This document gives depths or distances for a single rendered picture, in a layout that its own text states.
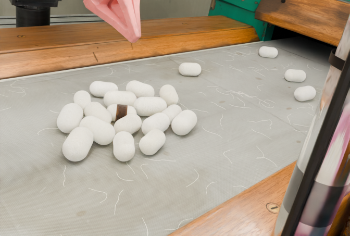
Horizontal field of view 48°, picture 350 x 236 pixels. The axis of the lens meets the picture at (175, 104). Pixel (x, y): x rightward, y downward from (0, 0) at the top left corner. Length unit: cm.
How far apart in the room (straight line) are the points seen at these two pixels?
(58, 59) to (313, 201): 41
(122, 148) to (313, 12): 49
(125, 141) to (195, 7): 185
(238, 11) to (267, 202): 63
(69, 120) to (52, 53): 17
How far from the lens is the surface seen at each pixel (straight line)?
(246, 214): 28
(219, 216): 27
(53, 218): 29
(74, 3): 270
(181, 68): 55
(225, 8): 90
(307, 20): 73
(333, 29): 71
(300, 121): 51
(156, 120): 38
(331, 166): 17
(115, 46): 58
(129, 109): 40
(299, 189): 17
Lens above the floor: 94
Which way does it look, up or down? 25 degrees down
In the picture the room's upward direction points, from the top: 10 degrees clockwise
